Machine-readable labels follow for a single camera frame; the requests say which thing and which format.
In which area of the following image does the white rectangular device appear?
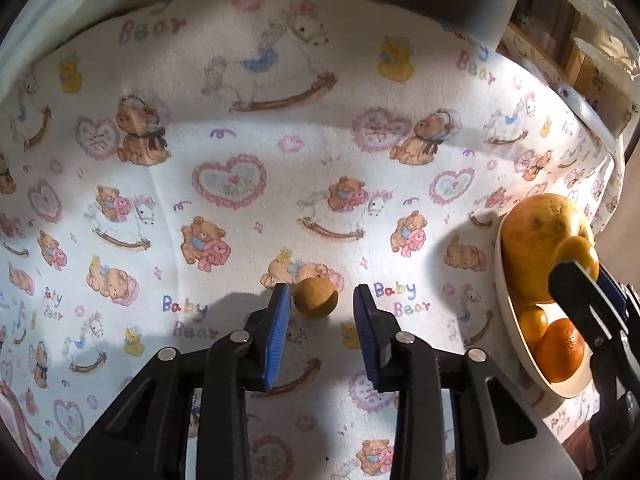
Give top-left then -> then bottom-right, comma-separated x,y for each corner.
552,81 -> 616,154

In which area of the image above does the orange mandarin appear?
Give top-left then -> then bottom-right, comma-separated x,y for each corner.
534,318 -> 585,382

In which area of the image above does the small brown longan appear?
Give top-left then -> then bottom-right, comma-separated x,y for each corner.
294,276 -> 340,318

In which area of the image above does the small yellow-orange kumquat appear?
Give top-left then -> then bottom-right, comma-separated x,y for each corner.
518,304 -> 548,353

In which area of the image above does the baby bear printed sheet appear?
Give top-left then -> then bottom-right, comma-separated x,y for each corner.
1,0 -> 624,479

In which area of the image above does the right hand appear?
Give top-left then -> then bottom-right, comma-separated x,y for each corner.
563,420 -> 597,474

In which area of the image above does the cream round plate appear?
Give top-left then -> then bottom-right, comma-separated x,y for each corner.
493,209 -> 597,400

